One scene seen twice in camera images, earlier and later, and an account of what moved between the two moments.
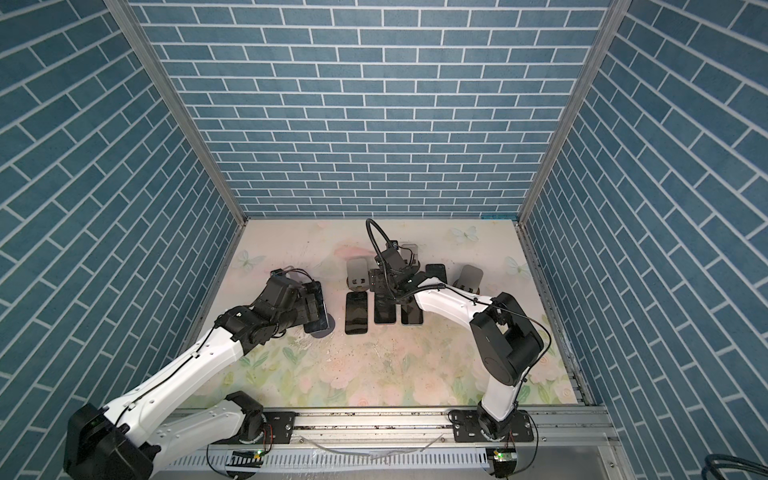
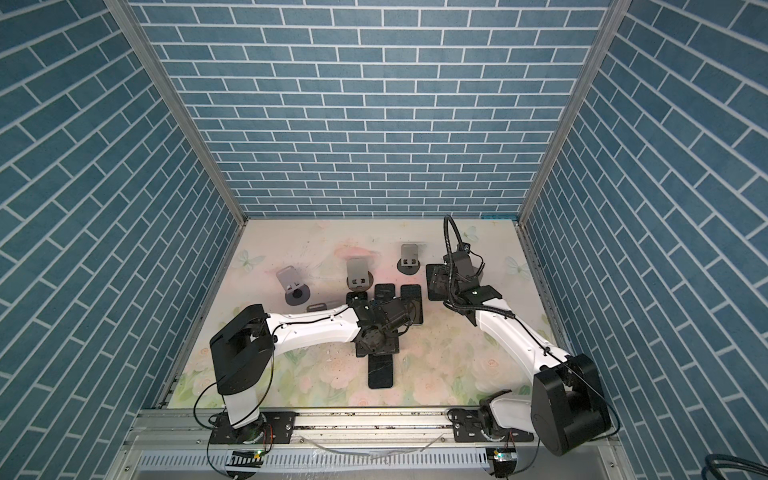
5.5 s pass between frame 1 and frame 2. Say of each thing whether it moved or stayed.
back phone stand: stayed
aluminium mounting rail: stayed
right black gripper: moved
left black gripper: moved
